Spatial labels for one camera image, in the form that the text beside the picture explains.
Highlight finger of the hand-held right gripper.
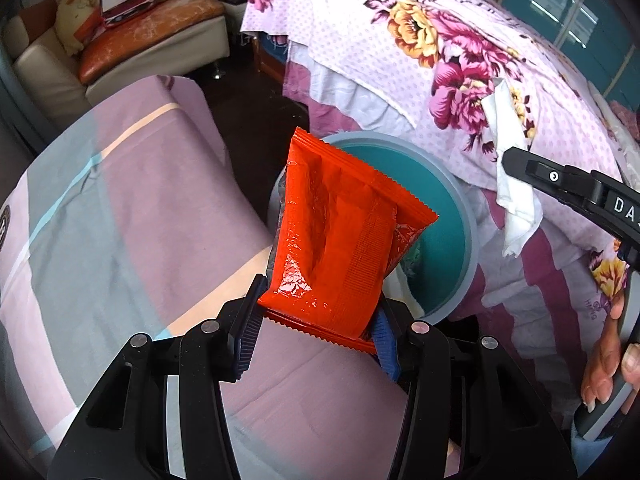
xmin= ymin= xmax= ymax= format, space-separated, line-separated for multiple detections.
xmin=501 ymin=146 xmax=608 ymax=213

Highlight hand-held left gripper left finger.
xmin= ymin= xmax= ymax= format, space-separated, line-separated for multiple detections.
xmin=47 ymin=274 xmax=268 ymax=480

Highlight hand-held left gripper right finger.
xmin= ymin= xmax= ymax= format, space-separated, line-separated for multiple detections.
xmin=370 ymin=300 xmax=578 ymax=480

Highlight white tissue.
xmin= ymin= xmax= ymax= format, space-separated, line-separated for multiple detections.
xmin=481 ymin=77 xmax=543 ymax=257

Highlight teal trash bin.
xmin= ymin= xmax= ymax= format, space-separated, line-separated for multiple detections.
xmin=267 ymin=130 xmax=480 ymax=326

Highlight red snack packet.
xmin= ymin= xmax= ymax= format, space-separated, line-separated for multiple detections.
xmin=257 ymin=127 xmax=440 ymax=356

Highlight person's right hand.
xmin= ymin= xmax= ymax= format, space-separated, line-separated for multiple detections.
xmin=581 ymin=290 xmax=640 ymax=413

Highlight floral pink blanket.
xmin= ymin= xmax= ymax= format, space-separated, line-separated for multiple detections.
xmin=240 ymin=0 xmax=640 ymax=281

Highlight blue denim pants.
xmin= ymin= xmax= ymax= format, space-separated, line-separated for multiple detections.
xmin=570 ymin=425 xmax=626 ymax=471

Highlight cream leather sofa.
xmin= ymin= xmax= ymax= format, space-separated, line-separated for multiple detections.
xmin=2 ymin=0 xmax=231 ymax=131

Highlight yellow pillow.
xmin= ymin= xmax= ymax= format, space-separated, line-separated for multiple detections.
xmin=55 ymin=0 xmax=103 ymax=57

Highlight wooden bed frame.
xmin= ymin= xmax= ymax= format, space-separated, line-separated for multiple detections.
xmin=252 ymin=35 xmax=288 ymax=83

